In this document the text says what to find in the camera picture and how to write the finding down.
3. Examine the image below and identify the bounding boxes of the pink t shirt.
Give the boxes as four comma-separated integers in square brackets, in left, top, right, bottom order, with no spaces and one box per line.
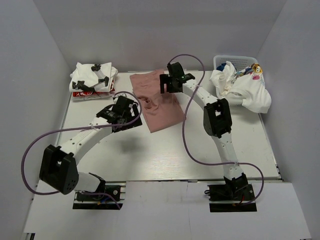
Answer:
[130,69,184,133]

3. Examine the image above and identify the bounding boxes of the blue t shirt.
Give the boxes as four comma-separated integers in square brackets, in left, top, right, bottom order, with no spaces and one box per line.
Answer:
[216,62,226,72]

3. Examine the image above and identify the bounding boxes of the white printed t shirt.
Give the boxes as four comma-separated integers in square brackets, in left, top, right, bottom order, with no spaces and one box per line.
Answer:
[210,61,272,114]

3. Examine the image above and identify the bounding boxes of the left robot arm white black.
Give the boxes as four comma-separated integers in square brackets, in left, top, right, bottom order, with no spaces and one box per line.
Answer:
[39,95,142,200]

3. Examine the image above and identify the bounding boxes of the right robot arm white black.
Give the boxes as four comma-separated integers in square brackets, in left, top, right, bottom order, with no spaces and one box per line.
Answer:
[159,62,249,201]

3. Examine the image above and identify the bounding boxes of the folded white black t shirt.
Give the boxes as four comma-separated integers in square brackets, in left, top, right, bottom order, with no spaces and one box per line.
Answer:
[69,62,118,93]

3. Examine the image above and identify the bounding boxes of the folded red white t shirt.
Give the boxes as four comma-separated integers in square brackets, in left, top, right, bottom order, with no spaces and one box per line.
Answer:
[71,79,115,101]

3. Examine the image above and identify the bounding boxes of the white plastic basket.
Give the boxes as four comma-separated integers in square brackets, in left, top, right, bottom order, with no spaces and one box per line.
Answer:
[213,55,258,106]

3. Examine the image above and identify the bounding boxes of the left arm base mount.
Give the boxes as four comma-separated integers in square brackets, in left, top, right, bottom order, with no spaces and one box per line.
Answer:
[72,182,127,210]

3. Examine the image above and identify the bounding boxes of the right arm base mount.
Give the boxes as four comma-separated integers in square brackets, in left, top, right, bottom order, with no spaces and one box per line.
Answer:
[204,184,257,213]

